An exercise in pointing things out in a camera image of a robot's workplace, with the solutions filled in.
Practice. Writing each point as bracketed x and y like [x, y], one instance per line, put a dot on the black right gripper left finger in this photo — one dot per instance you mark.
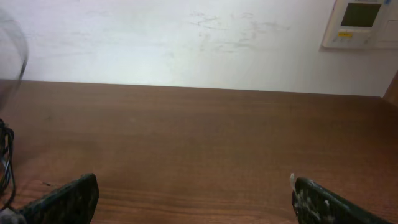
[73, 203]

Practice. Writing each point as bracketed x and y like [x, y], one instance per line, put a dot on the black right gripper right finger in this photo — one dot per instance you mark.
[314, 204]

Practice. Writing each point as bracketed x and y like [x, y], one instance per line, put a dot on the white wall thermostat panel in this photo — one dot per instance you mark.
[362, 24]

